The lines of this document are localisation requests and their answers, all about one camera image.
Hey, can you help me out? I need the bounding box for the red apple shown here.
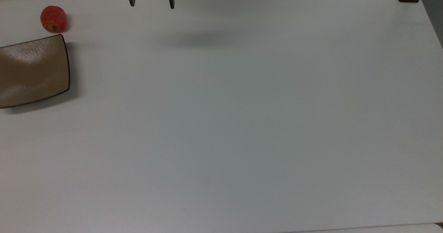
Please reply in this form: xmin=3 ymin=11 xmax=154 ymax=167
xmin=40 ymin=6 xmax=68 ymax=34

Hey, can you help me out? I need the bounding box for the brown square ceramic plate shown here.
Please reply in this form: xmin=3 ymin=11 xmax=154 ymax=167
xmin=0 ymin=34 xmax=71 ymax=109

